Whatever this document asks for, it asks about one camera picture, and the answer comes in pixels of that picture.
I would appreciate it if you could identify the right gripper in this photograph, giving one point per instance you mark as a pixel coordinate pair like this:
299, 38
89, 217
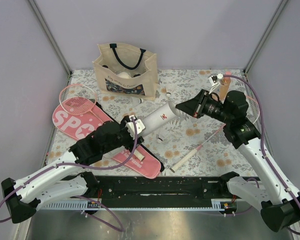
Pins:
195, 107

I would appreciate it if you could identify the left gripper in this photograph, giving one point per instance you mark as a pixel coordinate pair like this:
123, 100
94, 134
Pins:
130, 145

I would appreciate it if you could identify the white shuttlecock tube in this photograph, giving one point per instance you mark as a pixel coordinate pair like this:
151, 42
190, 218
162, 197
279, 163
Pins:
159, 118

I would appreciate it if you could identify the shuttlecock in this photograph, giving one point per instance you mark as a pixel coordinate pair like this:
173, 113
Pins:
161, 137
169, 90
134, 101

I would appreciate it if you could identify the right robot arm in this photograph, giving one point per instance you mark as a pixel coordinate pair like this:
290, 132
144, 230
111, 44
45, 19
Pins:
279, 202

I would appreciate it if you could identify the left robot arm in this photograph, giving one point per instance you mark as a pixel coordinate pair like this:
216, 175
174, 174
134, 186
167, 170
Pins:
25, 196

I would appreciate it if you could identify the right pink badminton racket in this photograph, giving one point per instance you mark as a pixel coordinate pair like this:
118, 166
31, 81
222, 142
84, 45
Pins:
253, 114

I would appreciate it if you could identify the pink badminton racket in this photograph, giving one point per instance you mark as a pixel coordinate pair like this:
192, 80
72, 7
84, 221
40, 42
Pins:
77, 101
253, 114

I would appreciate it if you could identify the left pink badminton racket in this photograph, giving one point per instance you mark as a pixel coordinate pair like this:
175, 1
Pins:
77, 101

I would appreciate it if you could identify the floral tablecloth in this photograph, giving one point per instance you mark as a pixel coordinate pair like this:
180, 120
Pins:
183, 134

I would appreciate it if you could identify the peach lotion bottle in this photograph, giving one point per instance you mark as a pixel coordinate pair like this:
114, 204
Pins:
224, 87

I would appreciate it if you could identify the shuttlecock by tote bag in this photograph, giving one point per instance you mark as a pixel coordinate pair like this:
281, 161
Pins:
134, 101

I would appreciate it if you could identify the pink racket cover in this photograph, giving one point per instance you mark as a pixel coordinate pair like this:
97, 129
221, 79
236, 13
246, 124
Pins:
142, 161

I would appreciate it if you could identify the white item inside bag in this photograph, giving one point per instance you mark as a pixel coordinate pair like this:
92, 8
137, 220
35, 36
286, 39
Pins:
124, 75

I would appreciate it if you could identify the beige canvas tote bag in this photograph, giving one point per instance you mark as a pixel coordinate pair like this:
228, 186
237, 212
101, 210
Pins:
124, 69

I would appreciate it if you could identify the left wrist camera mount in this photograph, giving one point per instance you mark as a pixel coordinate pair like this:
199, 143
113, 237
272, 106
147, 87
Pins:
135, 125

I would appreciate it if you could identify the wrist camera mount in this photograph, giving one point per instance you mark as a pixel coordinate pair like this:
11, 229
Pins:
215, 81
135, 125

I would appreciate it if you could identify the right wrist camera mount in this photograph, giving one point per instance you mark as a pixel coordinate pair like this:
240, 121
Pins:
215, 81

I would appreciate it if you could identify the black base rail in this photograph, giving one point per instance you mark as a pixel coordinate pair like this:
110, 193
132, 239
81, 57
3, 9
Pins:
163, 192

